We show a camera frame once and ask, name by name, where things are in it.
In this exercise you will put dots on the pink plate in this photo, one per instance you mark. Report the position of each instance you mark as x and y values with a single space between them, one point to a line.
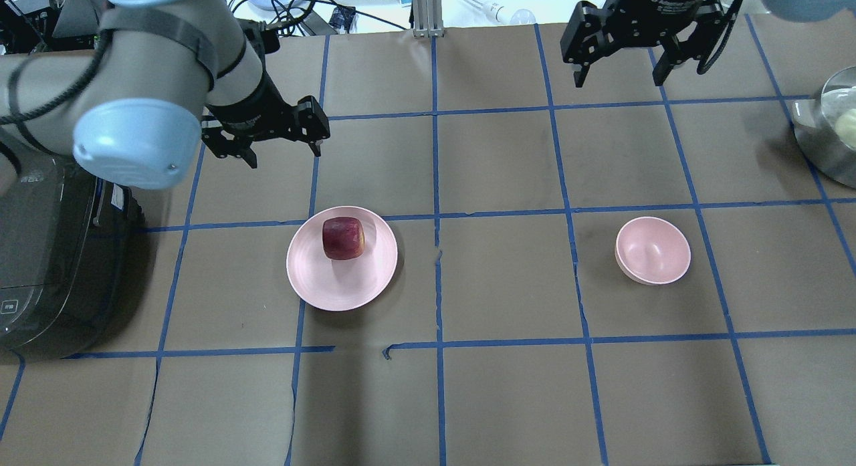
339 286

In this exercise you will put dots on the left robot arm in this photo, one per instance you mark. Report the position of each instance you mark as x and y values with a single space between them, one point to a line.
166 76

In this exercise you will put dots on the aluminium frame post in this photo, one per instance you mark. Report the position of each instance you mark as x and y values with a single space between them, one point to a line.
427 19

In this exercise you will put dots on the steel steamer pot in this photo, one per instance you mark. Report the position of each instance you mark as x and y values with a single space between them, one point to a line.
814 120

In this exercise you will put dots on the pink bowl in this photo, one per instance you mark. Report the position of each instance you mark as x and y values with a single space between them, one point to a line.
652 251

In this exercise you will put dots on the red apple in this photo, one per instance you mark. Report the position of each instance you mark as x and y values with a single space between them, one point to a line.
343 238

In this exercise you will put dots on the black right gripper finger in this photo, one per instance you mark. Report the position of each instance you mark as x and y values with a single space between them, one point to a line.
665 68
581 70

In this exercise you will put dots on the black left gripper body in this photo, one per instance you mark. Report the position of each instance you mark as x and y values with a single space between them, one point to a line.
249 109

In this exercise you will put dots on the white steamed bun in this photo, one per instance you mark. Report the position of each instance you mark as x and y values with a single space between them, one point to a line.
845 128

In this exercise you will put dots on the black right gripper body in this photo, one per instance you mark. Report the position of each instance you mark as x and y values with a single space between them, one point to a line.
659 6

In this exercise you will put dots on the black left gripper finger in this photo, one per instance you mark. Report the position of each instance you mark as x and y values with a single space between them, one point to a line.
247 155
316 147

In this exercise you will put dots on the dark grey rice cooker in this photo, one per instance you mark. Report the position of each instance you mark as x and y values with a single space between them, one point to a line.
64 236

